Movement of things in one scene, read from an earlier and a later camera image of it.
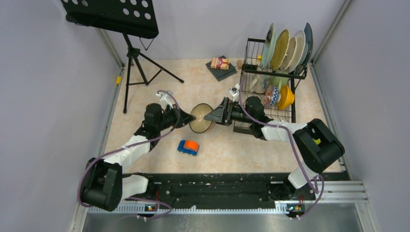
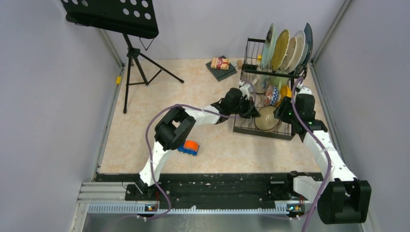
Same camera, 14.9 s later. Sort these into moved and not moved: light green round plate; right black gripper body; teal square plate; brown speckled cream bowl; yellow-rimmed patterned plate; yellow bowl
Moved: brown speckled cream bowl; right black gripper body
Not moved: yellow-rimmed patterned plate; teal square plate; yellow bowl; light green round plate
